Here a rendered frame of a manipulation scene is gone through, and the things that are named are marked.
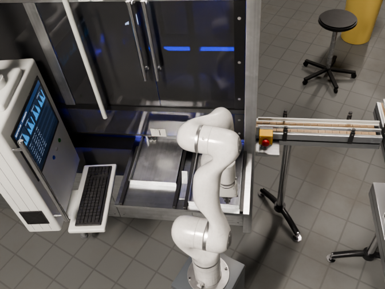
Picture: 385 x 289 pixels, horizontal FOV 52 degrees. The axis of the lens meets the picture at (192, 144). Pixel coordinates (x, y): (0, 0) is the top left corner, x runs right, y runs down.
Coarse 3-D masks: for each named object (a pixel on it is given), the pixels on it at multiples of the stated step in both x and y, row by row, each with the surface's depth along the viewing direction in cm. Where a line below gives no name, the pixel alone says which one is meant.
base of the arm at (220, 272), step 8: (192, 264) 184; (224, 264) 182; (192, 272) 181; (200, 272) 167; (208, 272) 166; (216, 272) 169; (224, 272) 180; (192, 280) 179; (200, 280) 174; (208, 280) 172; (216, 280) 174; (224, 280) 177; (192, 288) 177; (200, 288) 176; (208, 288) 176; (216, 288) 175
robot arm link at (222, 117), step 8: (216, 112) 145; (224, 112) 147; (192, 120) 141; (200, 120) 142; (208, 120) 143; (216, 120) 144; (224, 120) 145; (232, 120) 150; (184, 128) 138; (192, 128) 137; (200, 128) 136; (232, 128) 153; (176, 136) 140; (184, 136) 137; (192, 136) 136; (184, 144) 137; (192, 144) 136
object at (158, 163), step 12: (144, 144) 236; (156, 144) 235; (168, 144) 234; (144, 156) 230; (156, 156) 229; (168, 156) 228; (180, 156) 223; (132, 168) 220; (144, 168) 224; (156, 168) 223; (168, 168) 222; (132, 180) 214; (144, 180) 218; (156, 180) 217; (168, 180) 216
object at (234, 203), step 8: (200, 160) 224; (240, 160) 222; (240, 168) 218; (192, 176) 213; (240, 176) 214; (192, 184) 213; (240, 184) 206; (240, 192) 205; (192, 200) 206; (224, 200) 205; (232, 200) 204; (232, 208) 201
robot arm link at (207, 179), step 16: (208, 128) 136; (224, 128) 137; (208, 144) 134; (224, 144) 133; (240, 144) 135; (224, 160) 135; (208, 176) 139; (192, 192) 147; (208, 192) 141; (208, 208) 144; (208, 224) 150; (224, 224) 148; (208, 240) 148; (224, 240) 147
